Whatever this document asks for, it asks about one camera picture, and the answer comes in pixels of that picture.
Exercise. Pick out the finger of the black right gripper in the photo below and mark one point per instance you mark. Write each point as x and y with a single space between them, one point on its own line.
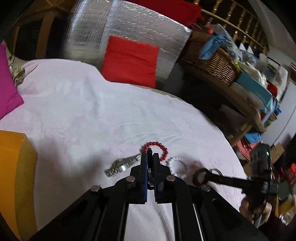
242 184

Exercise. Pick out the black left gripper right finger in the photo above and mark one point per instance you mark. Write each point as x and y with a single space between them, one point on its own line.
200 213

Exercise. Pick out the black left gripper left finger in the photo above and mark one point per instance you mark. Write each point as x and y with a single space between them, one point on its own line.
100 213

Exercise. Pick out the silver metal wristwatch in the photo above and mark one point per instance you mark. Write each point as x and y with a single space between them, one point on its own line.
122 164

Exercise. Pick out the person right hand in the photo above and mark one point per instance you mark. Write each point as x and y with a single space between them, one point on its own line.
250 215

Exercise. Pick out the wooden side table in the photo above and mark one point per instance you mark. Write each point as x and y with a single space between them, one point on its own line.
208 94

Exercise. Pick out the teal box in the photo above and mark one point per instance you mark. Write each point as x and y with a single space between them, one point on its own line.
250 84

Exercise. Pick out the orange cardboard box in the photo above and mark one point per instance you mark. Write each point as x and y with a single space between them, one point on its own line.
18 164

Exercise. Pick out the wicker basket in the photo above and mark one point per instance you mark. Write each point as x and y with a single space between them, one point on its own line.
220 65

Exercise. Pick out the blue cloth in basket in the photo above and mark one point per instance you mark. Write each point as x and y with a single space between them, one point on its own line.
212 45

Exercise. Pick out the magenta cushion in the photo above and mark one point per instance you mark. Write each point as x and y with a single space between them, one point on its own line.
10 98

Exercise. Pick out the red cushion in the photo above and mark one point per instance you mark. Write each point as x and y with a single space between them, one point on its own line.
131 62

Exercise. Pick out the wooden stair railing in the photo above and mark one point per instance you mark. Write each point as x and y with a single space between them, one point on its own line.
239 19

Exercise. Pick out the red cloth on railing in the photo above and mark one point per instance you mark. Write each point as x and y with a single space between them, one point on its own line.
183 12

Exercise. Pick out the silver foil insulation panel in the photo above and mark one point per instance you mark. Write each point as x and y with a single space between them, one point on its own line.
92 22

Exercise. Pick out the wooden chair frame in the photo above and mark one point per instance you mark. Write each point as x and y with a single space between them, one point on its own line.
38 35

